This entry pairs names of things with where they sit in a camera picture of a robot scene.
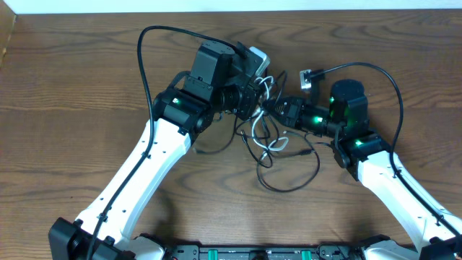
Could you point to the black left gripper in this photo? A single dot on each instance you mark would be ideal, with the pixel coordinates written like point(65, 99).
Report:
point(254, 97)

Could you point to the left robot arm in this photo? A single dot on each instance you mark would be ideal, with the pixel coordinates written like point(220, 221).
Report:
point(223, 78)

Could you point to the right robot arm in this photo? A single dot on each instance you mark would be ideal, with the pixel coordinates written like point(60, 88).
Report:
point(434, 231)

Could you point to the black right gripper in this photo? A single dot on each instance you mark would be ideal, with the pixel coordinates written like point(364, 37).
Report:
point(295, 106)

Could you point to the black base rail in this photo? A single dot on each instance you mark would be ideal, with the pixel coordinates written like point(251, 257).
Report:
point(263, 252)

